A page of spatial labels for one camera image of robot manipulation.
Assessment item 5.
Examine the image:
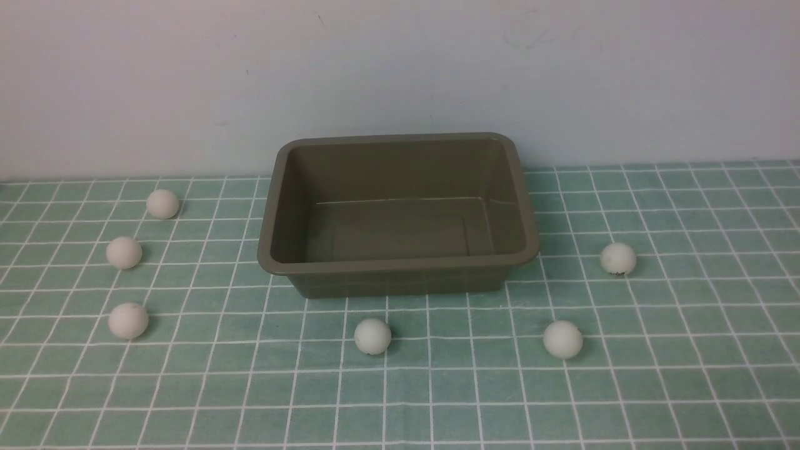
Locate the olive green plastic bin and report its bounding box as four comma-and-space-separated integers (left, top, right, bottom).
257, 132, 541, 299

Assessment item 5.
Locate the white ball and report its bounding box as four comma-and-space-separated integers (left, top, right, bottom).
106, 236, 143, 270
146, 190, 180, 220
542, 320, 584, 361
352, 318, 392, 355
599, 242, 637, 276
108, 302, 149, 340

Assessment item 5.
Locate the green checkered tablecloth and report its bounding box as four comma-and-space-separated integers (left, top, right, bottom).
1, 160, 799, 449

